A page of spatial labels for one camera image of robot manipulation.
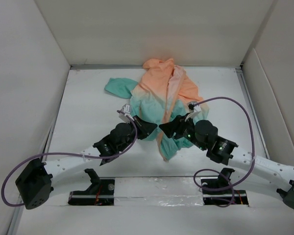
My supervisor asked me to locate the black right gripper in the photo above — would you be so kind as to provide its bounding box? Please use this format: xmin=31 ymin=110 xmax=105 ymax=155
xmin=159 ymin=113 xmax=207 ymax=151

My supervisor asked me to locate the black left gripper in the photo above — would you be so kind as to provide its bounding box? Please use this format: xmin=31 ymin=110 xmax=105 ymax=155
xmin=118 ymin=116 xmax=156 ymax=152

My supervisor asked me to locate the orange and teal gradient jacket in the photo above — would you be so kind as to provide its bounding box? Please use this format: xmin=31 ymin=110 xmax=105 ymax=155
xmin=104 ymin=57 xmax=210 ymax=163

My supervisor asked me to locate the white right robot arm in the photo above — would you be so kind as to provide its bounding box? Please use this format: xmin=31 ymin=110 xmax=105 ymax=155
xmin=159 ymin=115 xmax=294 ymax=210

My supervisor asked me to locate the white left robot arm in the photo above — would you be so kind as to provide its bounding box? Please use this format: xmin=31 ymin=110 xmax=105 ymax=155
xmin=15 ymin=115 xmax=158 ymax=210

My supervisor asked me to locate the clear plastic taped strip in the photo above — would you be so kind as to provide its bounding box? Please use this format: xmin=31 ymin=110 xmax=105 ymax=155
xmin=114 ymin=177 xmax=204 ymax=207

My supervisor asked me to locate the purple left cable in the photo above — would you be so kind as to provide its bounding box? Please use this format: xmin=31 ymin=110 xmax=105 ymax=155
xmin=1 ymin=110 xmax=139 ymax=208

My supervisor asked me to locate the purple cable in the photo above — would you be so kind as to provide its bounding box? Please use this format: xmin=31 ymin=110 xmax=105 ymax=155
xmin=1 ymin=110 xmax=139 ymax=208
xmin=188 ymin=96 xmax=257 ymax=208

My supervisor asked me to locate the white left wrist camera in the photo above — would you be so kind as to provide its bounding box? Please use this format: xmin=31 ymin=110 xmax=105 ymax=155
xmin=117 ymin=104 xmax=132 ymax=123

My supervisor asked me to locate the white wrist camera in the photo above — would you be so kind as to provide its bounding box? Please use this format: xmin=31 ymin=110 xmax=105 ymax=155
xmin=186 ymin=101 xmax=201 ymax=120
xmin=117 ymin=104 xmax=132 ymax=123

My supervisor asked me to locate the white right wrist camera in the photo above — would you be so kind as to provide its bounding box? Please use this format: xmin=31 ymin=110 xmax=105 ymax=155
xmin=186 ymin=101 xmax=201 ymax=120

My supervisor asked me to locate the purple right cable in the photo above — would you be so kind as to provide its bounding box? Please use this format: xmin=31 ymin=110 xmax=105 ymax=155
xmin=188 ymin=96 xmax=257 ymax=208

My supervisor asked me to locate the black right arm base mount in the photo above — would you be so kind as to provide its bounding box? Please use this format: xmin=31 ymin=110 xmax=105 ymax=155
xmin=199 ymin=168 xmax=249 ymax=207

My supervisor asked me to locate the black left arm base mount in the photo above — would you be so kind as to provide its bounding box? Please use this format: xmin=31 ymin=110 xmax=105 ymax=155
xmin=68 ymin=168 xmax=115 ymax=206

